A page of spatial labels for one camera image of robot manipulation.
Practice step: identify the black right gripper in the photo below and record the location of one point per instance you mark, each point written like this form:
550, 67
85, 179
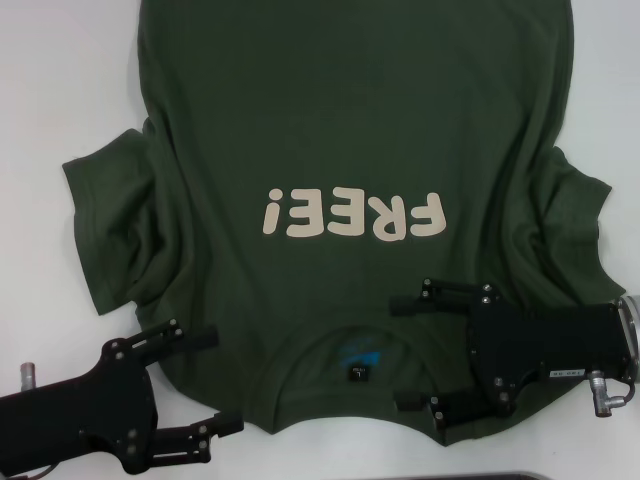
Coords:
540, 345

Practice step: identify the dark green FREE t-shirt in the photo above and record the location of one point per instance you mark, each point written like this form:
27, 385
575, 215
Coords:
325, 125

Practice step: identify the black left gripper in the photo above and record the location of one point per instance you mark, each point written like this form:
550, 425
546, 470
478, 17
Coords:
100, 405

